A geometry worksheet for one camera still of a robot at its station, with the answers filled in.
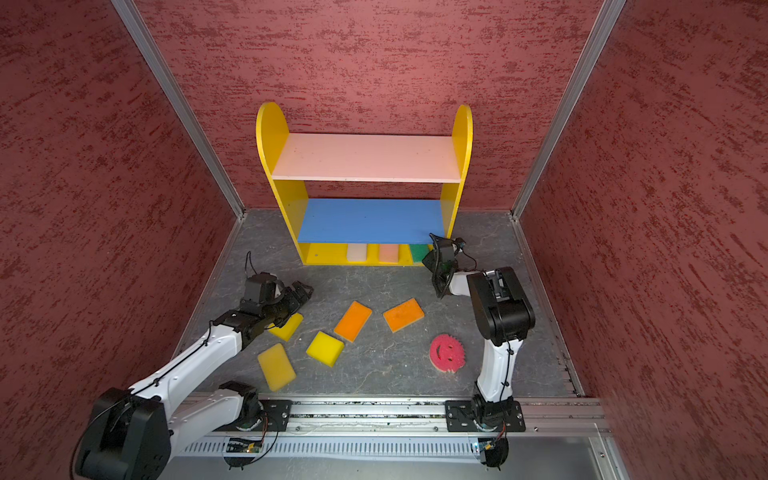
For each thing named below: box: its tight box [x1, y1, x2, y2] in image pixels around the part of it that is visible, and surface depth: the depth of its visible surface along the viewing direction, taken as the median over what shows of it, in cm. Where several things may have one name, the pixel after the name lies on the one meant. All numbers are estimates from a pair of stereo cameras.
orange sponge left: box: [334, 300, 373, 343], surface depth 91 cm
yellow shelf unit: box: [256, 102, 474, 266], surface depth 81 cm
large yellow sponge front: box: [257, 343, 297, 392], surface depth 83 cm
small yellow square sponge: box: [306, 330, 345, 367], surface depth 86 cm
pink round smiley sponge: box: [429, 334, 466, 373], surface depth 84 cm
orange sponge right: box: [383, 298, 425, 333], surface depth 93 cm
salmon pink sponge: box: [379, 244, 399, 262], surface depth 108 cm
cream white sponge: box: [348, 243, 367, 262], surface depth 106 cm
